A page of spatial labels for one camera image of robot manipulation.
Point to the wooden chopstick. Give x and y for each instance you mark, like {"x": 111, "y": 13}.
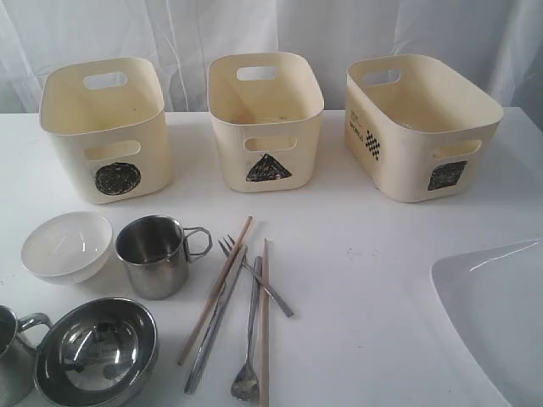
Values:
{"x": 264, "y": 348}
{"x": 214, "y": 292}

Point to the white ceramic bowl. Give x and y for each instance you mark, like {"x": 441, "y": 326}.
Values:
{"x": 69, "y": 248}

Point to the stainless steel bowl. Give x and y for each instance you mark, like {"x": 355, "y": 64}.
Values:
{"x": 101, "y": 353}

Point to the steel mug with solid handle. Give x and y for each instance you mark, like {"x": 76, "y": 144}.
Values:
{"x": 17, "y": 355}

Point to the stainless steel fork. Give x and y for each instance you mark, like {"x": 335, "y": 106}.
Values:
{"x": 226, "y": 245}

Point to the cream bin with triangle mark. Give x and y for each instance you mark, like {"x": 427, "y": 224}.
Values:
{"x": 266, "y": 112}

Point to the cream bin with square mark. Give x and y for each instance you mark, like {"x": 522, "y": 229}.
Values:
{"x": 419, "y": 128}

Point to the stainless steel table knife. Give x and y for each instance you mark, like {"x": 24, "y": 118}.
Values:
{"x": 209, "y": 338}

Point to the stainless steel spoon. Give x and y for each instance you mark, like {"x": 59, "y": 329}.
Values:
{"x": 246, "y": 385}

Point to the cream bin with circle mark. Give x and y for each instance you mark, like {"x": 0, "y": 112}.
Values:
{"x": 106, "y": 122}

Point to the white square plate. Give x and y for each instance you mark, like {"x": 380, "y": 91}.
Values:
{"x": 493, "y": 298}

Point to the white curtain backdrop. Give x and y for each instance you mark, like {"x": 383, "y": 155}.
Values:
{"x": 495, "y": 44}

